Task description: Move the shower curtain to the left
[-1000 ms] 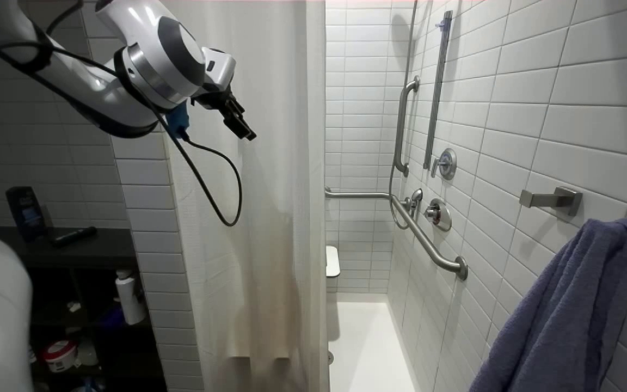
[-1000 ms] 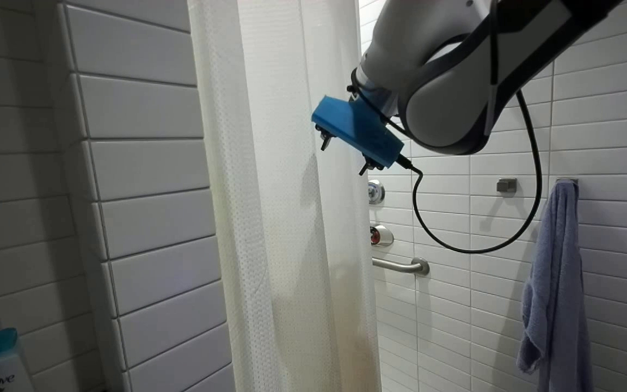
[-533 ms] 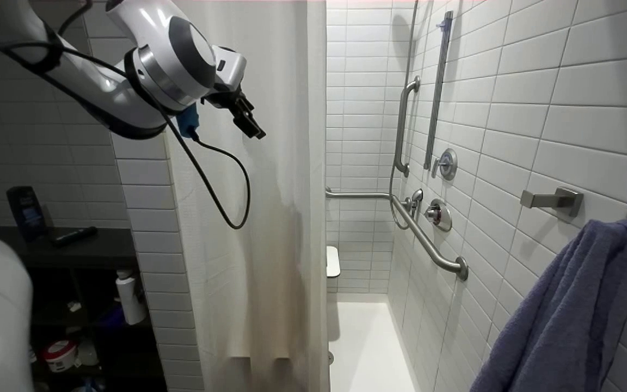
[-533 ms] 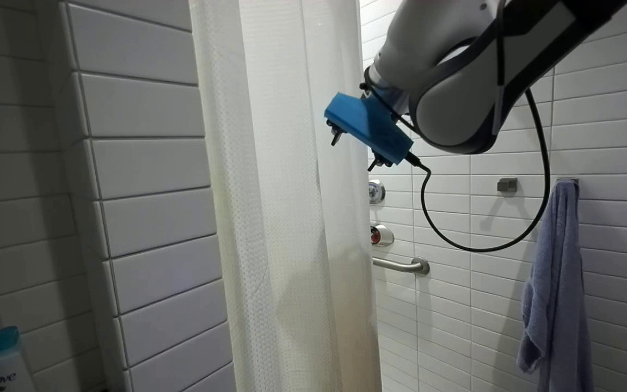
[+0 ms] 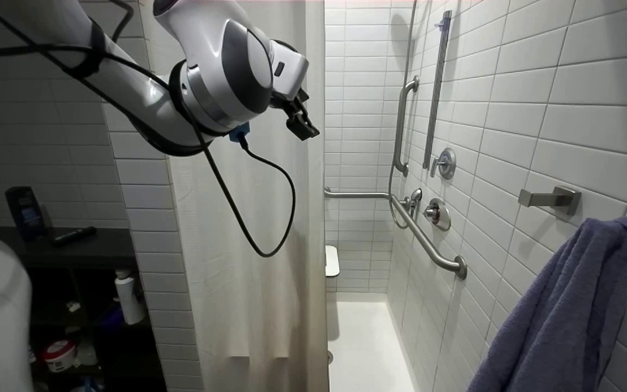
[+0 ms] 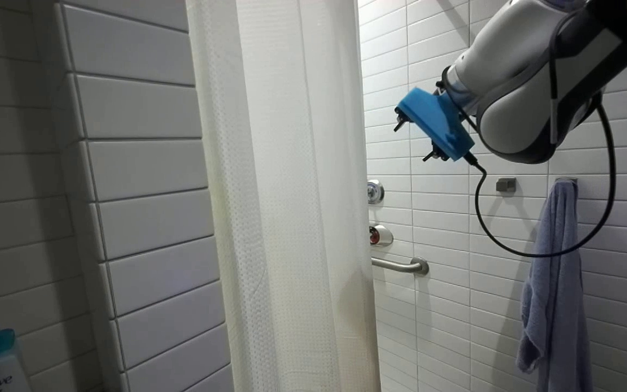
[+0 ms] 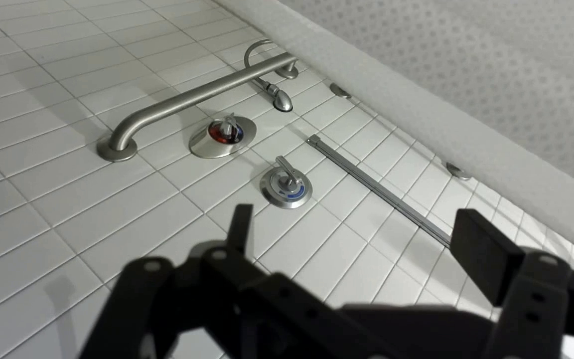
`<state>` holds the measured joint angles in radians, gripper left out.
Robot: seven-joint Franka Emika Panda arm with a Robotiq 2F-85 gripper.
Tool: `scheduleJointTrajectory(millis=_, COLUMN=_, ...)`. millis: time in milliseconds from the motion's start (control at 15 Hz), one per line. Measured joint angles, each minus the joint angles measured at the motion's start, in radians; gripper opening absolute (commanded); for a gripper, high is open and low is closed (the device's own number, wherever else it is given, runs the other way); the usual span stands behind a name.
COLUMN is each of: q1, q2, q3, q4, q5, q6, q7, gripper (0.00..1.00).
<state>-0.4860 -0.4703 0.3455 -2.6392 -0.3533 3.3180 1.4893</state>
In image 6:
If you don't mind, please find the long chrome corner grab bar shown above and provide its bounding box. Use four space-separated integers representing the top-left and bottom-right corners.
369 255 432 277

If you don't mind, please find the white shower curtain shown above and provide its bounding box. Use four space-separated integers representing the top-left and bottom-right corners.
182 0 382 392

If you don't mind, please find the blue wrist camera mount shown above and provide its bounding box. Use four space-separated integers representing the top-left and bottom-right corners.
391 85 479 162

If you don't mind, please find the blue hanging towel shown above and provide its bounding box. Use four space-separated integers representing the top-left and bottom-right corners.
515 177 595 392

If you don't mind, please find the round chrome valve lever handle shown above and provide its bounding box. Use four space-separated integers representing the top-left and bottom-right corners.
366 178 386 206

